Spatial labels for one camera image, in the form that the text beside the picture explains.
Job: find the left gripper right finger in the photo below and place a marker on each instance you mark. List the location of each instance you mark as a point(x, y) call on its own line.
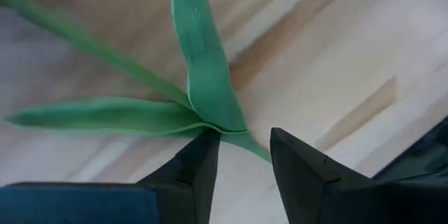
point(315, 189)

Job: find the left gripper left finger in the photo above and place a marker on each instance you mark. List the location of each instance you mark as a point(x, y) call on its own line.
point(189, 189)

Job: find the pink artificial tulip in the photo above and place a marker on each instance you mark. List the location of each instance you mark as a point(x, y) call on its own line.
point(210, 77)

